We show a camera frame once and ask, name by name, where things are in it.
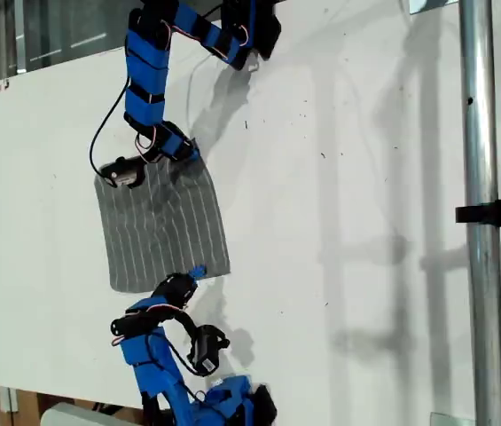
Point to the grey striped towel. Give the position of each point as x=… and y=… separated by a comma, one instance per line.
x=166, y=231

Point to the black post clamp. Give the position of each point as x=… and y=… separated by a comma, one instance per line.
x=498, y=213

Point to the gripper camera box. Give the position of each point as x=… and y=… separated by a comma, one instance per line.
x=121, y=173
x=208, y=350

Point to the wooden table frame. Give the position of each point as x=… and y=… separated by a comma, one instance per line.
x=26, y=408

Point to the white plastic container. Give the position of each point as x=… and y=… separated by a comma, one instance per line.
x=77, y=416

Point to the gripper camera stalk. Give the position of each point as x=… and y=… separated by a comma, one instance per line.
x=186, y=321
x=150, y=157

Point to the steel post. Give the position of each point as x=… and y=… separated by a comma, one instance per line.
x=480, y=133

